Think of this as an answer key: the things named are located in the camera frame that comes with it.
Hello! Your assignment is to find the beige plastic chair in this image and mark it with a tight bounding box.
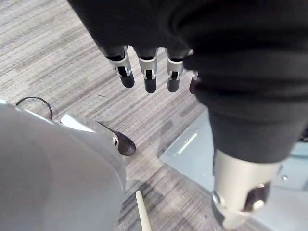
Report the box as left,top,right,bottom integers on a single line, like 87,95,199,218
135,190,153,231

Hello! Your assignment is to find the thin black cable loop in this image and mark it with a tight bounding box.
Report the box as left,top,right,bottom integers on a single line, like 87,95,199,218
15,96,54,120

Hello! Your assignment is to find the silver washing machine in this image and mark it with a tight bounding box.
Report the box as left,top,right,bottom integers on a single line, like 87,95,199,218
157,113,308,231

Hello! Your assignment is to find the robot's left hand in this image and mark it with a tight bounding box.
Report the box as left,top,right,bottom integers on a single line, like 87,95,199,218
67,0,308,231

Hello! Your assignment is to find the robot's dark left foot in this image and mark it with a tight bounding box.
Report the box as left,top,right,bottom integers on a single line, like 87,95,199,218
96,121,137,157

